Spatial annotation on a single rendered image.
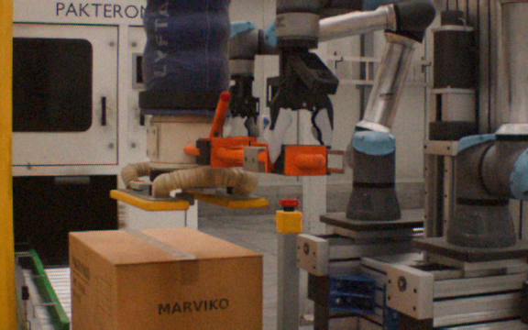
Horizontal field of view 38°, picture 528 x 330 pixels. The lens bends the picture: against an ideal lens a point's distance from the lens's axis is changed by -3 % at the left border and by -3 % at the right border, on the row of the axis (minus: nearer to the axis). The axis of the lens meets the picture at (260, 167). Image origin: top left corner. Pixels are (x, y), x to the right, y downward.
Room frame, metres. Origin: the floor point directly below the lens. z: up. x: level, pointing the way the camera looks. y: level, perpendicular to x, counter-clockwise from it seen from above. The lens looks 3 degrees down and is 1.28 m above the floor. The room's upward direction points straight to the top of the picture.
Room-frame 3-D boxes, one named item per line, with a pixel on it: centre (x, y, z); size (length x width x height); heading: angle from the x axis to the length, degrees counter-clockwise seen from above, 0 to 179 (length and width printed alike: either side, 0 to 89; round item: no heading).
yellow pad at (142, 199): (1.83, 0.27, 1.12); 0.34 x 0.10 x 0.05; 24
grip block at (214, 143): (1.64, 0.08, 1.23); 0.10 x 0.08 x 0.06; 114
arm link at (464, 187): (1.62, -0.48, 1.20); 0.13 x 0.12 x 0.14; 20
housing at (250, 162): (1.44, -0.01, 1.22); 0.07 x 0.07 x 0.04; 24
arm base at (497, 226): (1.63, -0.48, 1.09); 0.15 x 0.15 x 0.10
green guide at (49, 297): (3.22, 0.96, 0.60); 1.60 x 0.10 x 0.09; 21
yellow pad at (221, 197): (1.91, 0.09, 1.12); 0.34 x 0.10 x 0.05; 24
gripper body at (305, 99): (1.34, -0.06, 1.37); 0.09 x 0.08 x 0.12; 23
